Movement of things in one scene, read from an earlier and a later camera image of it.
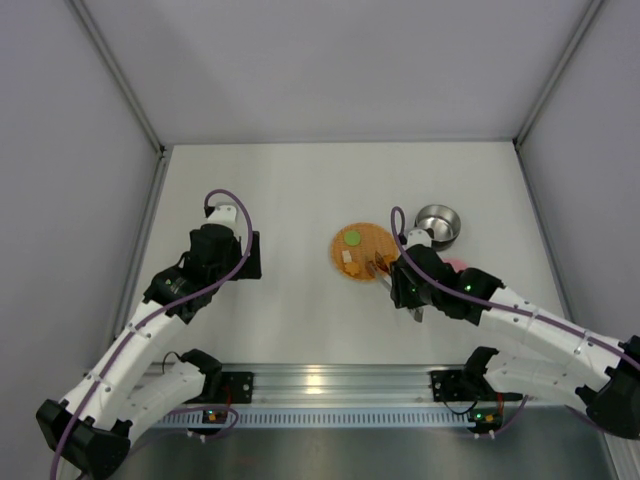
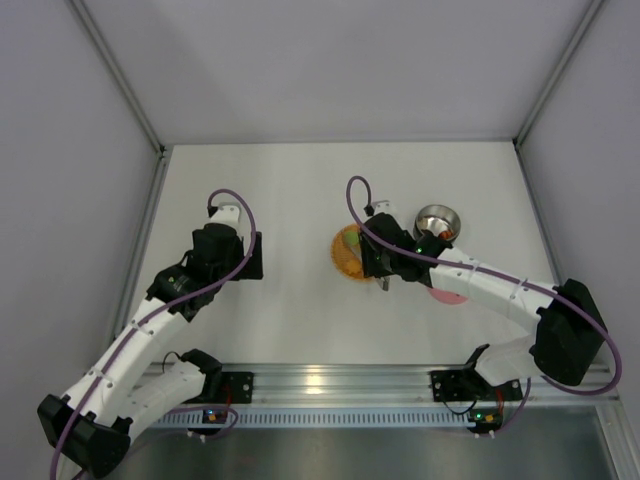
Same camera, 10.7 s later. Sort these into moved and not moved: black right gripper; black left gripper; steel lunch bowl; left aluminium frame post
Moved: black right gripper
Not moved: black left gripper; left aluminium frame post; steel lunch bowl
